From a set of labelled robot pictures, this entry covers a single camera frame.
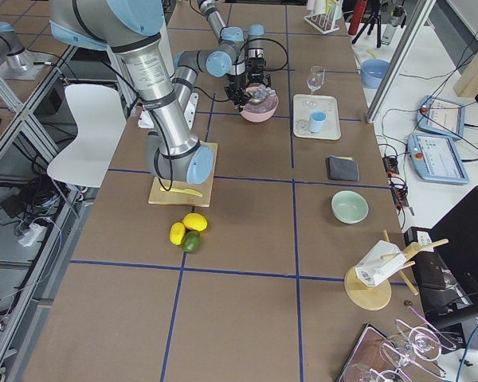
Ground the upper blue teach pendant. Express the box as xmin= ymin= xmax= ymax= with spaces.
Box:
xmin=416 ymin=95 xmax=465 ymax=140

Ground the cream bear tray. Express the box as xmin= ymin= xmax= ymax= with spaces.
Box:
xmin=292 ymin=94 xmax=341 ymax=140

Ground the clear wine glass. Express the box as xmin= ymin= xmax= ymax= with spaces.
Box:
xmin=305 ymin=65 xmax=325 ymax=108

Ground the green bowl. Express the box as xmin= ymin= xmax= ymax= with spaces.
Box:
xmin=331 ymin=190 xmax=369 ymax=224

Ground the large yellow lemon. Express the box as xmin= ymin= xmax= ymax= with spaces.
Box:
xmin=182 ymin=212 xmax=208 ymax=232

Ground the white carton on stand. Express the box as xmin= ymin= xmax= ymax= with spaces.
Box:
xmin=355 ymin=240 xmax=406 ymax=287

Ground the red bottle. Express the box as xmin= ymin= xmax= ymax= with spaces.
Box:
xmin=348 ymin=0 xmax=367 ymax=36

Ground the white dish rack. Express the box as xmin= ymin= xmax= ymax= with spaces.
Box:
xmin=304 ymin=0 xmax=343 ymax=34

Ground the black tripod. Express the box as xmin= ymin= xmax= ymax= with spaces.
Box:
xmin=351 ymin=0 xmax=382 ymax=48

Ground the black monitor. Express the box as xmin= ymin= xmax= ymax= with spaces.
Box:
xmin=414 ymin=185 xmax=478 ymax=329

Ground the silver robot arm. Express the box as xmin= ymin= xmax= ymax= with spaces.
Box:
xmin=198 ymin=1 xmax=271 ymax=91
xmin=50 ymin=1 xmax=244 ymax=185

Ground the metal ice scoop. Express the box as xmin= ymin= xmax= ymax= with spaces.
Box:
xmin=246 ymin=84 xmax=278 ymax=106

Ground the lower blue teach pendant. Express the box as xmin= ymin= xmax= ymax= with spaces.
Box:
xmin=407 ymin=133 xmax=469 ymax=185

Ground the white chair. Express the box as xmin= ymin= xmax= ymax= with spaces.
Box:
xmin=47 ymin=84 xmax=127 ymax=188

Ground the yellow plastic knife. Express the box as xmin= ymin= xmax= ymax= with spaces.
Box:
xmin=159 ymin=186 xmax=203 ymax=197

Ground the blue plastic cup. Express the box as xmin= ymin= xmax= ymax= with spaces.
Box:
xmin=308 ymin=111 xmax=327 ymax=134

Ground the blue teach pendant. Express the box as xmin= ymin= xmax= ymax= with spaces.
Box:
xmin=416 ymin=95 xmax=465 ymax=140
xmin=407 ymin=133 xmax=469 ymax=185

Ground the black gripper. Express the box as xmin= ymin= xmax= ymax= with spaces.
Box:
xmin=225 ymin=73 xmax=249 ymax=111
xmin=247 ymin=57 xmax=272 ymax=88

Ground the small yellow lemon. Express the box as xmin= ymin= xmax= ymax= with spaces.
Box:
xmin=169 ymin=221 xmax=186 ymax=246

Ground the clear ice cubes pile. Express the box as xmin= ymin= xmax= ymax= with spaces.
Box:
xmin=245 ymin=88 xmax=277 ymax=114

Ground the green lime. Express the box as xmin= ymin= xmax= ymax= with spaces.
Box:
xmin=181 ymin=231 xmax=201 ymax=253

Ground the grey folded cloth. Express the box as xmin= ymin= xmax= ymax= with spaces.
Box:
xmin=326 ymin=156 xmax=360 ymax=181

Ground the wooden mug tree stand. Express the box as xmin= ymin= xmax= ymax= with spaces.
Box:
xmin=344 ymin=230 xmax=449 ymax=311

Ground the wooden cutting board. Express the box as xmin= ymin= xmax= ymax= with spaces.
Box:
xmin=148 ymin=142 xmax=217 ymax=207

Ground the pink bowl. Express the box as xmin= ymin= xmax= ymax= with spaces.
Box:
xmin=240 ymin=90 xmax=279 ymax=123

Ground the blue bowl on side table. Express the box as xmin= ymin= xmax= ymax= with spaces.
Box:
xmin=360 ymin=59 xmax=390 ymax=89

